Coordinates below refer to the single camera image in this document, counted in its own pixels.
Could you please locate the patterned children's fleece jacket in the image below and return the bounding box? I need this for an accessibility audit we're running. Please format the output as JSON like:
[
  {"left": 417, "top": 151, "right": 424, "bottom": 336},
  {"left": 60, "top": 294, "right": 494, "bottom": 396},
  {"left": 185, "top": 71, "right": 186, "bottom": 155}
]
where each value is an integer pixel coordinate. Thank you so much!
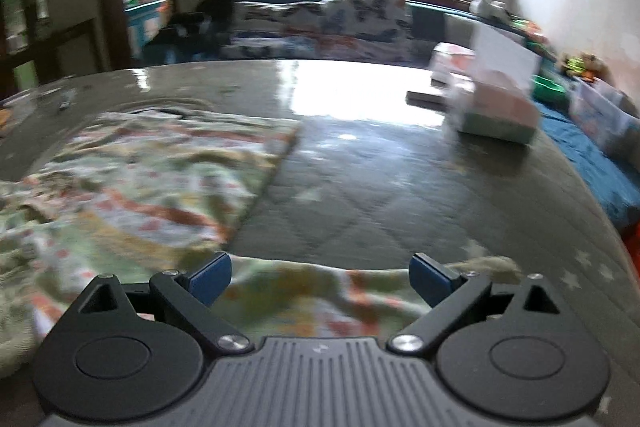
[{"left": 0, "top": 108, "right": 524, "bottom": 381}]

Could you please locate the grey quilted star table cover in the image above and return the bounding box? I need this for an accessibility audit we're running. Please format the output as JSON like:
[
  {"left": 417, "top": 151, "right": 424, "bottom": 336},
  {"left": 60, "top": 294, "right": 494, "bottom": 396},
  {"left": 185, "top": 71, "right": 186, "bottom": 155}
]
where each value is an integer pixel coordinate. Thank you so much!
[{"left": 1, "top": 61, "right": 639, "bottom": 426}]

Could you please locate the clear plastic storage bin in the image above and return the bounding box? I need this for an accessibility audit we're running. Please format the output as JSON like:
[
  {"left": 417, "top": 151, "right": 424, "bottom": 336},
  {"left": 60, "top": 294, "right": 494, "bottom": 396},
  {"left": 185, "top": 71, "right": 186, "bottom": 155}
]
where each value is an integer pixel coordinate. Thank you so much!
[{"left": 570, "top": 79, "right": 639, "bottom": 159}]

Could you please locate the black marker pen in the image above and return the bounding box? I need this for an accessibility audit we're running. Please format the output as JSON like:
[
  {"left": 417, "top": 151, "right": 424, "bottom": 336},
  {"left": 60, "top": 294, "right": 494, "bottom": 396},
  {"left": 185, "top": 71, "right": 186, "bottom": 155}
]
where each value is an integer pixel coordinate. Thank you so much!
[{"left": 58, "top": 89, "right": 77, "bottom": 112}]

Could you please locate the pink tissue box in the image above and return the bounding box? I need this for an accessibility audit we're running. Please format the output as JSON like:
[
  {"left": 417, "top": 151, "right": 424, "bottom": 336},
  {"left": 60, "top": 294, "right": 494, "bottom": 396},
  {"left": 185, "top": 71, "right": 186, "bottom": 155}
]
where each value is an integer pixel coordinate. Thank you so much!
[{"left": 430, "top": 25, "right": 541, "bottom": 145}]

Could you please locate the green bowl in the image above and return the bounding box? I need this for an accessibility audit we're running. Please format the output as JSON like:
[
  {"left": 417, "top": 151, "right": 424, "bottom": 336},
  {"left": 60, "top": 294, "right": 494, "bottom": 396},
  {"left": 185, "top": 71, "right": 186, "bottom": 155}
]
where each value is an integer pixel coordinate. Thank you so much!
[{"left": 532, "top": 76, "right": 566, "bottom": 104}]

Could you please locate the grey white cushion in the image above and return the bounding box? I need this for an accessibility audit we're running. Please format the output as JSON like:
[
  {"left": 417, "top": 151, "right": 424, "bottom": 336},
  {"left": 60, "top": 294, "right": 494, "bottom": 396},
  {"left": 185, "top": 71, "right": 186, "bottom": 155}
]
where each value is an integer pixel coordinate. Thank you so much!
[{"left": 444, "top": 13, "right": 525, "bottom": 49}]

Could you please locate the dark wooden shelf cabinet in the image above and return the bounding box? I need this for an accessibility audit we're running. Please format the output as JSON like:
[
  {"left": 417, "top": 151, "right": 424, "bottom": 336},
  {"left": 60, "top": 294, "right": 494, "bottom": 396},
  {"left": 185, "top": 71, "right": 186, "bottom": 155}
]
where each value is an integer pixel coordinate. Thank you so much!
[{"left": 1, "top": 0, "right": 105, "bottom": 98}]

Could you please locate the black bag on sofa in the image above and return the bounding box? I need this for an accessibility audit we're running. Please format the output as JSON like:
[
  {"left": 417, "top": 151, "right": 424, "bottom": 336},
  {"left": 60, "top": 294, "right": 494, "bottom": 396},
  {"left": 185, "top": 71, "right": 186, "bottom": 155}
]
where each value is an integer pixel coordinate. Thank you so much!
[{"left": 142, "top": 0, "right": 235, "bottom": 65}]

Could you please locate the blue white cabinet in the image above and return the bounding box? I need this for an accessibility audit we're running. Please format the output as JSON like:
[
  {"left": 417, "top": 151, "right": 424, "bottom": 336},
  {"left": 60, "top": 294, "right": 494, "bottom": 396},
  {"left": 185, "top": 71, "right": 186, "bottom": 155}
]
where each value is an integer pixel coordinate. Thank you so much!
[{"left": 124, "top": 0, "right": 166, "bottom": 60}]

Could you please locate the white plush toy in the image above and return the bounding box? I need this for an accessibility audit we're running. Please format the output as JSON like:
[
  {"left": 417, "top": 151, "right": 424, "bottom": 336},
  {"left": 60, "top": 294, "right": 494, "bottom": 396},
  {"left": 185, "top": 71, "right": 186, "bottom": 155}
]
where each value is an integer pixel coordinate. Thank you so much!
[{"left": 470, "top": 0, "right": 511, "bottom": 24}]

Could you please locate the butterfly print pillow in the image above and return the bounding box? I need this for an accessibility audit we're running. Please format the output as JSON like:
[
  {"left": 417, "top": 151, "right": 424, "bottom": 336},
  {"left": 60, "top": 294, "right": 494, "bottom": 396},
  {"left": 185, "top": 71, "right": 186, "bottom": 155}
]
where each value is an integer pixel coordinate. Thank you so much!
[{"left": 220, "top": 0, "right": 412, "bottom": 65}]

